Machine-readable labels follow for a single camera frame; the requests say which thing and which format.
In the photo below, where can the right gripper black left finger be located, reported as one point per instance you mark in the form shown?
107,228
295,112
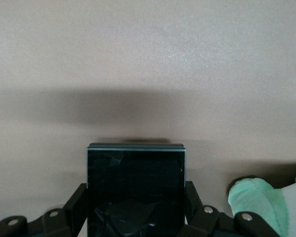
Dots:
51,222

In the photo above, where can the green dinosaur plush toy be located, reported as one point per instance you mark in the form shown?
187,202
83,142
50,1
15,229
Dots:
269,200

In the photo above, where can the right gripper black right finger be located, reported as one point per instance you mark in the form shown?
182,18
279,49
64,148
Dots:
207,222

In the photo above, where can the black smartphone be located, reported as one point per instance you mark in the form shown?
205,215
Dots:
135,192

